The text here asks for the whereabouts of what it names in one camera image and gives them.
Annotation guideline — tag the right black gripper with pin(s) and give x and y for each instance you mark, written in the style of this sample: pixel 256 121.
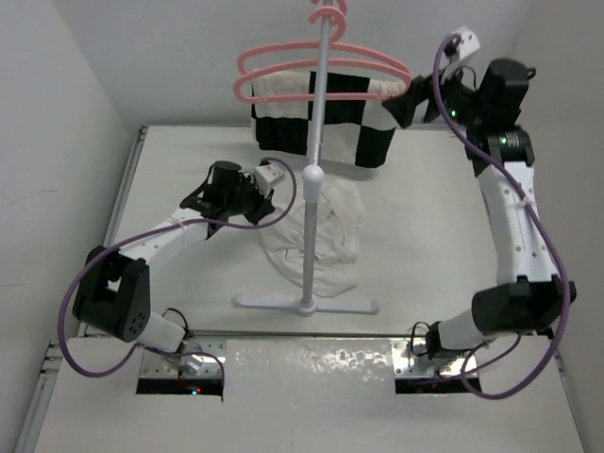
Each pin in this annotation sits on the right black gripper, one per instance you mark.
pixel 403 106

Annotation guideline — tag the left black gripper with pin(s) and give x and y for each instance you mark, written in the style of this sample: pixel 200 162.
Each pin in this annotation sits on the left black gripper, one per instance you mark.
pixel 263 203

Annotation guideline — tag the white t shirt red print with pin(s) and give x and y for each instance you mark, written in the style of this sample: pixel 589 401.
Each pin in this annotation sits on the white t shirt red print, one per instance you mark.
pixel 340 219

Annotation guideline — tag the pink plastic hanger front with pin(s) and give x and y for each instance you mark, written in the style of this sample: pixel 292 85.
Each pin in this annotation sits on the pink plastic hanger front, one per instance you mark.
pixel 302 64

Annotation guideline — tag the pink plastic hanger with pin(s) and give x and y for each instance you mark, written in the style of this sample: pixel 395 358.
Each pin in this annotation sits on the pink plastic hanger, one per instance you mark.
pixel 336 13
pixel 302 64

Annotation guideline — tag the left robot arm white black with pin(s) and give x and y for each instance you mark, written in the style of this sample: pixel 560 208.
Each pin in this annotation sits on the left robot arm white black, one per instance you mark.
pixel 118 295

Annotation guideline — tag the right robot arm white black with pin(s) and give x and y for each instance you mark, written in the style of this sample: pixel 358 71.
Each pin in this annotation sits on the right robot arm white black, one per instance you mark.
pixel 529 292

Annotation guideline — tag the pink plastic hanger rear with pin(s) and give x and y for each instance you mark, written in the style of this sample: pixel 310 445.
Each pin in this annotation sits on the pink plastic hanger rear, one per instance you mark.
pixel 336 13

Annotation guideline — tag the grey hanger stand pole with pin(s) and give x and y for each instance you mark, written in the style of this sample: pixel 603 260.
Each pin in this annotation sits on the grey hanger stand pole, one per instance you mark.
pixel 313 176

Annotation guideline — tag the black white checkered towel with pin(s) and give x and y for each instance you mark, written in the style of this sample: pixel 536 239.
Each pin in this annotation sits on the black white checkered towel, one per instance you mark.
pixel 356 132

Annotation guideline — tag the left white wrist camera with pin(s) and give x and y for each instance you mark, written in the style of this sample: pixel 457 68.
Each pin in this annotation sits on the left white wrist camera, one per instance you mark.
pixel 267 175

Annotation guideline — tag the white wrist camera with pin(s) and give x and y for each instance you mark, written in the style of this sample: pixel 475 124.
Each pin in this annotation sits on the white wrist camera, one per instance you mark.
pixel 267 175
pixel 462 49

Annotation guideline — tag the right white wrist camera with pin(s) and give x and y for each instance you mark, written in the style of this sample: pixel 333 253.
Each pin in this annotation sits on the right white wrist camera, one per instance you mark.
pixel 462 49

